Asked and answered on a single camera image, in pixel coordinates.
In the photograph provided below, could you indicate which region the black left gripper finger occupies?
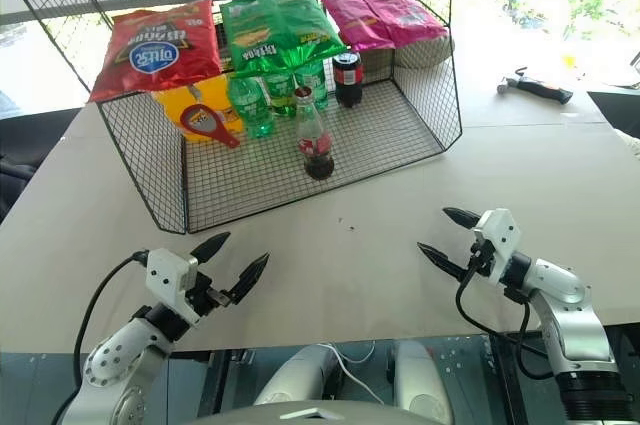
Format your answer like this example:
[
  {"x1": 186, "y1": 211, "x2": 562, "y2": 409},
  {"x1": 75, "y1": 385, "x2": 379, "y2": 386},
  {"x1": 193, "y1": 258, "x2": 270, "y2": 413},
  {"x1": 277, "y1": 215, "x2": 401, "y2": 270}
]
[
  {"x1": 228, "y1": 252, "x2": 272, "y2": 307},
  {"x1": 189, "y1": 231, "x2": 233, "y2": 264}
]

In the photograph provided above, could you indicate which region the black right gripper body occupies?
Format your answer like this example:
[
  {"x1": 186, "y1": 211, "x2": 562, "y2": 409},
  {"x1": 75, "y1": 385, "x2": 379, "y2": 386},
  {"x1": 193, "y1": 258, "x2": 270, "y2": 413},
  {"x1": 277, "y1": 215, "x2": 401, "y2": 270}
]
[{"x1": 466, "y1": 236, "x2": 500, "y2": 279}]

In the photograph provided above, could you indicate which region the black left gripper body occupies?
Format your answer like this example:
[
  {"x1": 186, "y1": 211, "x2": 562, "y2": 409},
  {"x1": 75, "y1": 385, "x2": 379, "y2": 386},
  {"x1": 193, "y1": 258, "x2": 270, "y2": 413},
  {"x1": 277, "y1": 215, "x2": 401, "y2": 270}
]
[{"x1": 185, "y1": 272, "x2": 239, "y2": 319}]

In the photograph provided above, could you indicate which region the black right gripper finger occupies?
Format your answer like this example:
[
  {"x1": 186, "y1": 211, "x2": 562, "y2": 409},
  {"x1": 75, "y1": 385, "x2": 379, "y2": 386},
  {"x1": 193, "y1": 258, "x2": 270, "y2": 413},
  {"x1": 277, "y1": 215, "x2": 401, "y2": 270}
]
[
  {"x1": 416, "y1": 242, "x2": 474, "y2": 284},
  {"x1": 442, "y1": 207, "x2": 484, "y2": 232}
]

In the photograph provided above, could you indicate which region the red ring-shaped tool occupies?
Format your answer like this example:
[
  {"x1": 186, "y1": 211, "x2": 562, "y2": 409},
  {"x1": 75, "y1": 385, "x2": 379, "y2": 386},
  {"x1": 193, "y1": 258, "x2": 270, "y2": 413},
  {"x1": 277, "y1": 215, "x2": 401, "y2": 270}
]
[{"x1": 179, "y1": 104, "x2": 241, "y2": 149}]

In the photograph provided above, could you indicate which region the glass cola bottle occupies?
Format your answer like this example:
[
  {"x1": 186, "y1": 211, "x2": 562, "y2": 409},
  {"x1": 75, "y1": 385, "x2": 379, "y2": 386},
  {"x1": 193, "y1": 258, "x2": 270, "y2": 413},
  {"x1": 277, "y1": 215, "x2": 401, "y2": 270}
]
[{"x1": 293, "y1": 87, "x2": 335, "y2": 181}]

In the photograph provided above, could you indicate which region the green soda plastic bottle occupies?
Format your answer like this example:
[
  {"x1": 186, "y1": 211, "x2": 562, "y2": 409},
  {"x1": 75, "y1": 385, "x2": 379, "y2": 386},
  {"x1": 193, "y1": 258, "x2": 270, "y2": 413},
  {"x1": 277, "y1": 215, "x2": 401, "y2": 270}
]
[
  {"x1": 227, "y1": 75, "x2": 275, "y2": 140},
  {"x1": 262, "y1": 69, "x2": 301, "y2": 119},
  {"x1": 294, "y1": 62, "x2": 331, "y2": 111}
]

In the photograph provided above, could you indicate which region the orange soda plastic bottle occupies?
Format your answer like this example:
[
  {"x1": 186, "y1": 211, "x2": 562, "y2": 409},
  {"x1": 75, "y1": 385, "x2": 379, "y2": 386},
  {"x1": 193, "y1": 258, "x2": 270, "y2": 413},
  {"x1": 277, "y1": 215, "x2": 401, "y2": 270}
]
[
  {"x1": 152, "y1": 84, "x2": 209, "y2": 144},
  {"x1": 199, "y1": 73, "x2": 246, "y2": 135}
]

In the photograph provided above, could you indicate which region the black cola plastic bottle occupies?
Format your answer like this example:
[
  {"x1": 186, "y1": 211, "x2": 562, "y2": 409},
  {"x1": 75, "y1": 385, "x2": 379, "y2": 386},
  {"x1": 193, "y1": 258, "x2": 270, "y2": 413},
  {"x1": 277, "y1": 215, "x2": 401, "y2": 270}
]
[{"x1": 332, "y1": 51, "x2": 364, "y2": 109}]

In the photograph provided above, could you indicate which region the white rounded robot shell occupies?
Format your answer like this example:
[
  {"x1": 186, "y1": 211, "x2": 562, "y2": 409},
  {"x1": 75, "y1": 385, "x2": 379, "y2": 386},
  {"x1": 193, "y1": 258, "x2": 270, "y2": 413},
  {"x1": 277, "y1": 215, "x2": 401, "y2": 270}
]
[
  {"x1": 254, "y1": 344, "x2": 342, "y2": 407},
  {"x1": 393, "y1": 339, "x2": 454, "y2": 424}
]

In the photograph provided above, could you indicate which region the grey robot torso top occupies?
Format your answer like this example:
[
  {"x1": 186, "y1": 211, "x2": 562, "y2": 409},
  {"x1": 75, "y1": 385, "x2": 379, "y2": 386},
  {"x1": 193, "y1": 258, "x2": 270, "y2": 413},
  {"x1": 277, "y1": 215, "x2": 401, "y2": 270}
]
[{"x1": 184, "y1": 399, "x2": 451, "y2": 425}]

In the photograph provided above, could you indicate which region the grey cloth sack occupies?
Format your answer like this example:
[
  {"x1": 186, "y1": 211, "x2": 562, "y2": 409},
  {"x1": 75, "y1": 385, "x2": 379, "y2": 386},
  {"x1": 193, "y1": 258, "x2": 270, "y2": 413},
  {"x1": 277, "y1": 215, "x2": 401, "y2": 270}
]
[{"x1": 394, "y1": 37, "x2": 455, "y2": 71}]

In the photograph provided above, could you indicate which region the black flat panel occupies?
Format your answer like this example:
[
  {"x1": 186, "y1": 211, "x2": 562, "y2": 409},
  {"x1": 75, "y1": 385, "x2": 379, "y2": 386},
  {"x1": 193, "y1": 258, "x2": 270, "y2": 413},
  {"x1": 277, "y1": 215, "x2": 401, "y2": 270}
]
[{"x1": 587, "y1": 89, "x2": 640, "y2": 139}]

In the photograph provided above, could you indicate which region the dark chair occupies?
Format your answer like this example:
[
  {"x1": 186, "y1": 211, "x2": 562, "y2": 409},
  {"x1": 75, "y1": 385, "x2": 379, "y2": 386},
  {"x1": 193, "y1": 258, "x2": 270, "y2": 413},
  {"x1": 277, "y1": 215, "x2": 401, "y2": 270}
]
[{"x1": 0, "y1": 117, "x2": 87, "y2": 224}]

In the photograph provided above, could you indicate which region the red chip bag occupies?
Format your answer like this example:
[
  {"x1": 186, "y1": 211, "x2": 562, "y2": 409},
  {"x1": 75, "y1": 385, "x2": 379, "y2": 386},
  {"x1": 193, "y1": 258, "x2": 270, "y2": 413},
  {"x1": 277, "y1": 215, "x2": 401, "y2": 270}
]
[{"x1": 88, "y1": 0, "x2": 222, "y2": 104}]

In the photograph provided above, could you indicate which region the pink chip bag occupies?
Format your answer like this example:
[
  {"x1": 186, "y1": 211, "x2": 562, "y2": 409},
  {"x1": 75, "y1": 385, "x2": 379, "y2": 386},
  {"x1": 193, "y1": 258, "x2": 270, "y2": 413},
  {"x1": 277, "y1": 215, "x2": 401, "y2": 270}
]
[{"x1": 309, "y1": 0, "x2": 450, "y2": 52}]

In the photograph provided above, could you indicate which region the green chip bag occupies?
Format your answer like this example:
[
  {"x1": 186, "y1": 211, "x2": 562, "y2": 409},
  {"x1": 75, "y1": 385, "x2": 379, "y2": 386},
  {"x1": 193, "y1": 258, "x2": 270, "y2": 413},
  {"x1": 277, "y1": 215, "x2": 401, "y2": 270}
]
[{"x1": 219, "y1": 0, "x2": 347, "y2": 79}]

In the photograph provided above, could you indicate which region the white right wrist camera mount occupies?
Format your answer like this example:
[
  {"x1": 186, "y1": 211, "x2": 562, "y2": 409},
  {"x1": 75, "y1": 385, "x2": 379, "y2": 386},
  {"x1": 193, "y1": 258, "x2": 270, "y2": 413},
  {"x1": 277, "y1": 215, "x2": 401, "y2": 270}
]
[{"x1": 469, "y1": 208, "x2": 522, "y2": 292}]

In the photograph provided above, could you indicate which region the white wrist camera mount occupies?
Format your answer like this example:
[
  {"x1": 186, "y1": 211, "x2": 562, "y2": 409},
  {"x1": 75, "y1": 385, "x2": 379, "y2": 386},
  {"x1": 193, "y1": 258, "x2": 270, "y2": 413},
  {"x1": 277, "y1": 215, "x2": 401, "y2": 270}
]
[
  {"x1": 469, "y1": 208, "x2": 522, "y2": 292},
  {"x1": 144, "y1": 247, "x2": 202, "y2": 326}
]

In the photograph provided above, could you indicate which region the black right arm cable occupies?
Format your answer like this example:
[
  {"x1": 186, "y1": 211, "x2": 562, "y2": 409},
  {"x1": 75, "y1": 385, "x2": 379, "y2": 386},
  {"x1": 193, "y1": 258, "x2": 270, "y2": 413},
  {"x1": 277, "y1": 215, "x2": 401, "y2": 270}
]
[{"x1": 454, "y1": 264, "x2": 556, "y2": 381}]

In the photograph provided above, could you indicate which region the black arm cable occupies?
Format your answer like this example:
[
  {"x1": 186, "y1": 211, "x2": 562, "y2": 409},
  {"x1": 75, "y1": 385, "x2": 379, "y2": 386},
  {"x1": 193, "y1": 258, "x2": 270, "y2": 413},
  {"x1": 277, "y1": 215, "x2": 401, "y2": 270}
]
[
  {"x1": 454, "y1": 264, "x2": 556, "y2": 381},
  {"x1": 49, "y1": 249, "x2": 151, "y2": 425}
]

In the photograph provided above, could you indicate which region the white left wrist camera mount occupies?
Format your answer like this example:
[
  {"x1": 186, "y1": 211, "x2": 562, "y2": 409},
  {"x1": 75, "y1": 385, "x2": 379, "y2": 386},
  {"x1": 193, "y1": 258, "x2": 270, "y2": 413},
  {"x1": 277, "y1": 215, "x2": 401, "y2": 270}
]
[{"x1": 144, "y1": 247, "x2": 202, "y2": 326}]

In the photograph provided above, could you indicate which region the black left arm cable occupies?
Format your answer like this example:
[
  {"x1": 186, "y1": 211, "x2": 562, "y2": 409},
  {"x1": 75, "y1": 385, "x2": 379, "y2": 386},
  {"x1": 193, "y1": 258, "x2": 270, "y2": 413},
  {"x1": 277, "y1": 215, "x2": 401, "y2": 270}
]
[{"x1": 49, "y1": 249, "x2": 151, "y2": 425}]

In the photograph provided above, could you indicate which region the black wire mesh rack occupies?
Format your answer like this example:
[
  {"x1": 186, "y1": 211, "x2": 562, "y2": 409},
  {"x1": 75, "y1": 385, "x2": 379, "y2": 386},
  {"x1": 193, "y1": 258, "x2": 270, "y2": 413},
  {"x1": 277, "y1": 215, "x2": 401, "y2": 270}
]
[{"x1": 0, "y1": 0, "x2": 464, "y2": 236}]

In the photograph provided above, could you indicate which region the white cable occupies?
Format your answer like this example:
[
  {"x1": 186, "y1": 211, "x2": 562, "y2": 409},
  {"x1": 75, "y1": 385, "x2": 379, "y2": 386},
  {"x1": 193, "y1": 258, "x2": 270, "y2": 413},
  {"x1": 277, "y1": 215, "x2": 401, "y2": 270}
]
[{"x1": 318, "y1": 341, "x2": 397, "y2": 406}]

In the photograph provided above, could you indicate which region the black handled hammer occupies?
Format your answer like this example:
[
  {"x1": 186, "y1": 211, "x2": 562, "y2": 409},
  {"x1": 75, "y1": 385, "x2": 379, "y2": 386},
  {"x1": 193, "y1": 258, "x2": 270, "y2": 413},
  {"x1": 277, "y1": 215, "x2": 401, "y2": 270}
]
[{"x1": 497, "y1": 66, "x2": 574, "y2": 106}]

